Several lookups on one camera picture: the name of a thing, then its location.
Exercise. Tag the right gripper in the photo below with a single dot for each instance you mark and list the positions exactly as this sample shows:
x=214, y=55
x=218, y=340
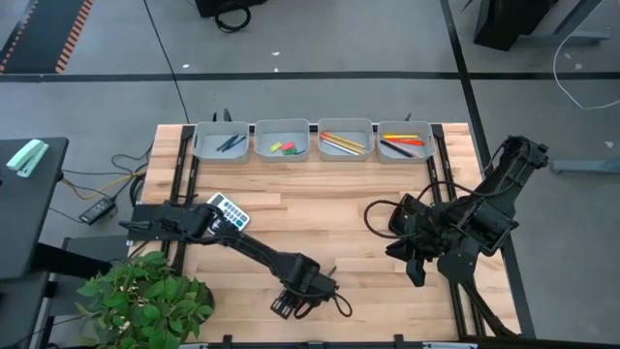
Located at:
x=414, y=237

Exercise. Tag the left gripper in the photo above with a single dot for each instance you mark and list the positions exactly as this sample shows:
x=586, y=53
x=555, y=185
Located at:
x=310, y=281

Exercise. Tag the black pen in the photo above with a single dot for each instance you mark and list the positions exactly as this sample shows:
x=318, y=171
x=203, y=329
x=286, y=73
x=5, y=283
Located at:
x=397, y=149

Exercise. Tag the orange red marker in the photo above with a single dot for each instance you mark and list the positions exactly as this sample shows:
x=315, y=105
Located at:
x=409, y=142

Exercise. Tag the yellow highlighter pen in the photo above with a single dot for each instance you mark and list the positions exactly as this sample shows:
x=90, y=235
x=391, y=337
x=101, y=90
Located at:
x=401, y=136

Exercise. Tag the white pencil yellow eraser cap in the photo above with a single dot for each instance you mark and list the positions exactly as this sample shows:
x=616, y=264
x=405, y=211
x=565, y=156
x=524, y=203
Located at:
x=339, y=148

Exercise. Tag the yellow pencil orange eraser cap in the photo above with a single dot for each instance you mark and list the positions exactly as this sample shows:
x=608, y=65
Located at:
x=341, y=144

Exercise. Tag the green eraser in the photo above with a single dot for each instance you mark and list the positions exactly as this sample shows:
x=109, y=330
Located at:
x=290, y=151

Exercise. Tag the yellow eraser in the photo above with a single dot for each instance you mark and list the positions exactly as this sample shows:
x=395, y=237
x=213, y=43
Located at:
x=275, y=147

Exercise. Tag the blue crayon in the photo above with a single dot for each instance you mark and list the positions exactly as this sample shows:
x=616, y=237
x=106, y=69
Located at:
x=230, y=147

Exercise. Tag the dark blue marker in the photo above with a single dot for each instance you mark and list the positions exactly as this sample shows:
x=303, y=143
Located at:
x=239, y=141

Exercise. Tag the teal green crayon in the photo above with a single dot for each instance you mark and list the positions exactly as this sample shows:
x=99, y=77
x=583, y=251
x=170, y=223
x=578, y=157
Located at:
x=224, y=143

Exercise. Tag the dark green crayon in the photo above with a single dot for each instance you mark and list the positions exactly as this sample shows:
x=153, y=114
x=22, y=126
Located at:
x=231, y=139

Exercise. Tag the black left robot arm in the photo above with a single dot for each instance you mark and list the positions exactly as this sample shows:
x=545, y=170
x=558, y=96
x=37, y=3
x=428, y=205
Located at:
x=242, y=242

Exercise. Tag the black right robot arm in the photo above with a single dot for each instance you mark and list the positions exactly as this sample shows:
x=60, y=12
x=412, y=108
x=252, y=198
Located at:
x=508, y=184

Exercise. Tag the grey desk calculator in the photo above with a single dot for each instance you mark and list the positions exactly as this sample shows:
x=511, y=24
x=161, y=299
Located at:
x=235, y=213

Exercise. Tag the grey plastic bin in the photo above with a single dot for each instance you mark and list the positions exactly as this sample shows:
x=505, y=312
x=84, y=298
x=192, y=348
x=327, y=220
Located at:
x=349, y=127
x=271, y=131
x=208, y=145
x=404, y=128

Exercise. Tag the green potted plant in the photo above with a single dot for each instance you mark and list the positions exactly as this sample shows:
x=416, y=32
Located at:
x=145, y=300

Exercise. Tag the pink eraser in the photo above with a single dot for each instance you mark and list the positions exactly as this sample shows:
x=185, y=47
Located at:
x=288, y=146

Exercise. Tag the grey desk foot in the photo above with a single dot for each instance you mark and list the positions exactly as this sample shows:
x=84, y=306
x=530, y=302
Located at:
x=581, y=166

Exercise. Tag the black power adapter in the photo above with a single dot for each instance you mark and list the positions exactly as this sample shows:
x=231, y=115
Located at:
x=97, y=211

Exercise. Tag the black desk base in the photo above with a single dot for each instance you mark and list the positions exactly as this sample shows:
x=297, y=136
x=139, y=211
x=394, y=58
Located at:
x=508, y=19

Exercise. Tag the black side table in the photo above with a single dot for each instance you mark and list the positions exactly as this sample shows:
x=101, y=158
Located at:
x=24, y=218

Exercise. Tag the mint green stapler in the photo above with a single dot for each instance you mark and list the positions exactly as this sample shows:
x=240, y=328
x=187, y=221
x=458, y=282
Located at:
x=26, y=157

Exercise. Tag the black box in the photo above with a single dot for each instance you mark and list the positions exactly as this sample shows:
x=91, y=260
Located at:
x=227, y=6

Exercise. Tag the black orange-striped mat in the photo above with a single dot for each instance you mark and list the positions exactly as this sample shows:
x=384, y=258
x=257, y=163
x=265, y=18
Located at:
x=39, y=34

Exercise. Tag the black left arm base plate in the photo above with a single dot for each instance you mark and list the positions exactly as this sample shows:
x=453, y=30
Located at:
x=145, y=207

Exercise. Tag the black aluminium table frame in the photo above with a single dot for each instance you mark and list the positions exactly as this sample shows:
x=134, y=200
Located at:
x=184, y=138

